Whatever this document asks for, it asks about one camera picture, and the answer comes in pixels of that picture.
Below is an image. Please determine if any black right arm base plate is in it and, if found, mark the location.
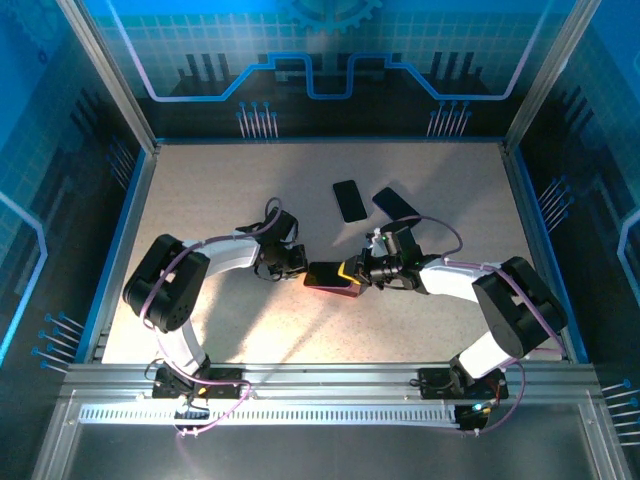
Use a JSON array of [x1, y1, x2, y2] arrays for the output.
[[418, 367, 510, 400]]

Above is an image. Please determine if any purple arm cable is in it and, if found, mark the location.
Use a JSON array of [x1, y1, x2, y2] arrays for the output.
[[397, 214, 569, 436], [142, 197, 284, 441]]

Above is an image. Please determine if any small circuit board with LED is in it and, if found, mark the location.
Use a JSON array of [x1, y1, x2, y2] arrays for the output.
[[457, 399, 496, 431]]

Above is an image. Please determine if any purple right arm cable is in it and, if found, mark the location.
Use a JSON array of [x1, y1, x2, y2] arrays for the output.
[[397, 214, 569, 436]]

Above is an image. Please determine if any aluminium cross beam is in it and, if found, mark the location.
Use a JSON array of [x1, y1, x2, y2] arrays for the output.
[[59, 363, 601, 401]]

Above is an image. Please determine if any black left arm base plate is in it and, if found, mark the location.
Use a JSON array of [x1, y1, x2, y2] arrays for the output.
[[152, 367, 244, 400]]

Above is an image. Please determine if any aluminium frame post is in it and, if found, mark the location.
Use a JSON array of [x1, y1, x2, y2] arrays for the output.
[[502, 0, 604, 151], [54, 0, 161, 154]]

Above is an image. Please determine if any aluminium side rail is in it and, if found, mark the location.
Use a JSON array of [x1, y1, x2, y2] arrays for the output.
[[502, 142, 587, 365], [74, 144, 161, 365]]

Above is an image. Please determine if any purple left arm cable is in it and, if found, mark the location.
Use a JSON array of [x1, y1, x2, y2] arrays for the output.
[[142, 197, 284, 441]]

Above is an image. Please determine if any pink phone case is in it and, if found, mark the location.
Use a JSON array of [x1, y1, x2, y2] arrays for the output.
[[302, 269, 362, 299]]

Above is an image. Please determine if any white slotted cable duct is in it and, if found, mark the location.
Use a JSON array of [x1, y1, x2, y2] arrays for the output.
[[78, 403, 459, 426]]

